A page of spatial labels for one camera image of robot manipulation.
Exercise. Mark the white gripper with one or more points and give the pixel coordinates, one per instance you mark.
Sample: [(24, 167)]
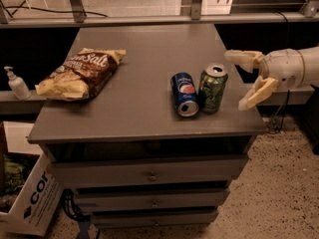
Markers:
[(284, 68)]

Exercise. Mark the green soda can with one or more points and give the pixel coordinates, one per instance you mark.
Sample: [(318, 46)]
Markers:
[(211, 87)]

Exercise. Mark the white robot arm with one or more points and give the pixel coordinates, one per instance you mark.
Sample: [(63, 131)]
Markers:
[(311, 67)]

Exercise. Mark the blue pepsi can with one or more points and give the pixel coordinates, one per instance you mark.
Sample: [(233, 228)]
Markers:
[(184, 94)]

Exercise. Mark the middle drawer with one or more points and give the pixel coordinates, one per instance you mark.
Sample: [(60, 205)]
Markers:
[(152, 200)]

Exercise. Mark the drawer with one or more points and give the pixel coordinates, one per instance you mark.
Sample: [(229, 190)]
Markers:
[(152, 200), (182, 217), (148, 171)]

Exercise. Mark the grey drawer cabinet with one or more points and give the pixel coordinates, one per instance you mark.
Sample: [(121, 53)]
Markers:
[(134, 117)]

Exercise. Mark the top drawer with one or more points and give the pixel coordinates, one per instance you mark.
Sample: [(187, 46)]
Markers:
[(148, 171)]

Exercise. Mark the bottom drawer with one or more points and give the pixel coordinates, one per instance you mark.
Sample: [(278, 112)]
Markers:
[(182, 217)]

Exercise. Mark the brown yellow chip bag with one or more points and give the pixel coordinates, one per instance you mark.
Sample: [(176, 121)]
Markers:
[(82, 76)]

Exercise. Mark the white pump bottle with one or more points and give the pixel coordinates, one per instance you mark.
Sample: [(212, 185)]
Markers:
[(17, 85)]

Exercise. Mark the white cardboard box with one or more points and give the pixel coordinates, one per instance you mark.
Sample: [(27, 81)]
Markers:
[(33, 209)]

